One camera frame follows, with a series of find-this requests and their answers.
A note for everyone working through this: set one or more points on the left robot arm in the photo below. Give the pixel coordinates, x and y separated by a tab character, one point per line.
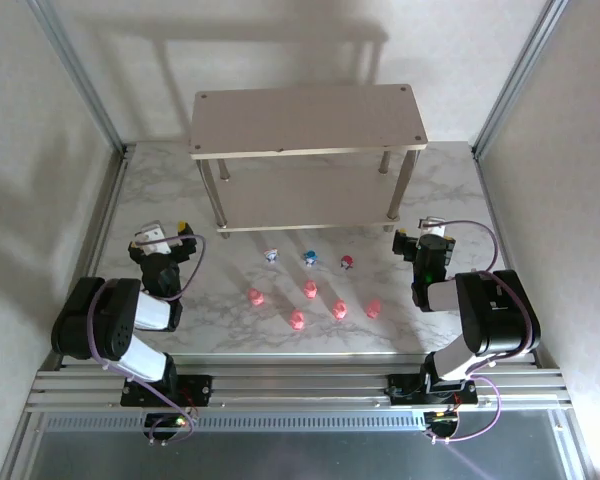
145	312

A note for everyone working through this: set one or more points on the pink plastic pig toy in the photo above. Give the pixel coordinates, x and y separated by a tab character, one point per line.
297	320
374	308
309	289
256	297
339	309

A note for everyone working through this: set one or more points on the small red figurine toy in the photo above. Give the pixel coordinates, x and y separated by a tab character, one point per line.
347	262

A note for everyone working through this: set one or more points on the aluminium right side rail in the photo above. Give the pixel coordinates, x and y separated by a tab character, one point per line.
492	200

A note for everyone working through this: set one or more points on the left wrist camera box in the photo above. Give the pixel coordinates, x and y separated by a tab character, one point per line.
152	240

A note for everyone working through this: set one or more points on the small white figurine toy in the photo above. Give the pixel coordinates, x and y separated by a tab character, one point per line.
271	256

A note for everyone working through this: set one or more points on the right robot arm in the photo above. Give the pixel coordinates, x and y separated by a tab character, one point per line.
500	310

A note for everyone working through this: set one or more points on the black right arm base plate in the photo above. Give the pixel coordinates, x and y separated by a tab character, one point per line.
405	389

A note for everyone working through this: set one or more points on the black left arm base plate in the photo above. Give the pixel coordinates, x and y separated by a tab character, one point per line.
200	387

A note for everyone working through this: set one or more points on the small blue figurine toy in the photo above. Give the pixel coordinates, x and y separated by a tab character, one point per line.
310	258

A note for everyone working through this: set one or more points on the aluminium left side rail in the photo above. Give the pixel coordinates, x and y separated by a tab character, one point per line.
105	210

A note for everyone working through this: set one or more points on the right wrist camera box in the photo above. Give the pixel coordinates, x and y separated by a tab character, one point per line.
437	229

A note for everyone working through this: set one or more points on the grey metal plate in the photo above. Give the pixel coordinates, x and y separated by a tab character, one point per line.
300	460

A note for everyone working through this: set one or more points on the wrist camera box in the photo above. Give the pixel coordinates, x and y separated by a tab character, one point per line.
437	229
152	240

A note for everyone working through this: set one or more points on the aluminium right frame post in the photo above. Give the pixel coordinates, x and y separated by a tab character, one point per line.
520	75

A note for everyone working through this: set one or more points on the aluminium left frame post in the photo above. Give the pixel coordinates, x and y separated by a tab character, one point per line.
82	75

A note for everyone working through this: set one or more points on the aluminium rail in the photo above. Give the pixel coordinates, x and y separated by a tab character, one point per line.
105	210
492	200

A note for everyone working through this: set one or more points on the two-tier beige shelf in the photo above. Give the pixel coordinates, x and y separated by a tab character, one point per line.
305	120

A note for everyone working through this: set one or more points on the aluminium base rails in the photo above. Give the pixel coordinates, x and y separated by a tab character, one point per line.
300	380

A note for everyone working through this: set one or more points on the aluminium frame post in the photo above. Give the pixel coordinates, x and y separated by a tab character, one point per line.
520	75
82	75

